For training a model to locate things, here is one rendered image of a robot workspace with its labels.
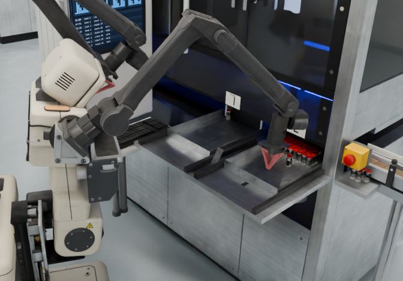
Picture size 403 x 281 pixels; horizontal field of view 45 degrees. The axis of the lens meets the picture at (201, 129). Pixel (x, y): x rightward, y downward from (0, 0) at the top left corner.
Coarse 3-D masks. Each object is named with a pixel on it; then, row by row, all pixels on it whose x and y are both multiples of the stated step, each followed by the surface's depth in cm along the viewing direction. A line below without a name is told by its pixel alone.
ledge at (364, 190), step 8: (344, 176) 185; (336, 184) 182; (344, 184) 180; (352, 184) 180; (360, 184) 180; (368, 184) 180; (376, 184) 180; (352, 192) 178; (360, 192) 175; (368, 192) 175
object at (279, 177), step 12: (240, 156) 191; (252, 156) 195; (228, 168) 185; (240, 168) 180; (252, 168) 187; (264, 168) 187; (276, 168) 187; (288, 168) 188; (300, 168) 188; (312, 168) 182; (252, 180) 177; (264, 180) 179; (276, 180) 180; (288, 180) 180; (276, 192) 170
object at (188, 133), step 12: (192, 120) 216; (204, 120) 222; (216, 120) 224; (228, 120) 224; (168, 132) 207; (180, 132) 212; (192, 132) 212; (204, 132) 212; (216, 132) 213; (228, 132) 213; (240, 132) 214; (252, 132) 214; (264, 132) 213; (192, 144) 197; (204, 144) 203; (216, 144) 203; (228, 144) 197; (204, 156) 194
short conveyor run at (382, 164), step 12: (372, 156) 183; (384, 156) 189; (396, 156) 183; (372, 168) 181; (384, 168) 181; (396, 168) 177; (384, 180) 179; (396, 180) 175; (384, 192) 181; (396, 192) 177
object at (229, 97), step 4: (228, 92) 211; (228, 96) 211; (232, 96) 210; (236, 96) 208; (228, 100) 212; (232, 100) 210; (236, 100) 208; (228, 104) 213; (232, 104) 211; (236, 104) 209; (236, 108) 210
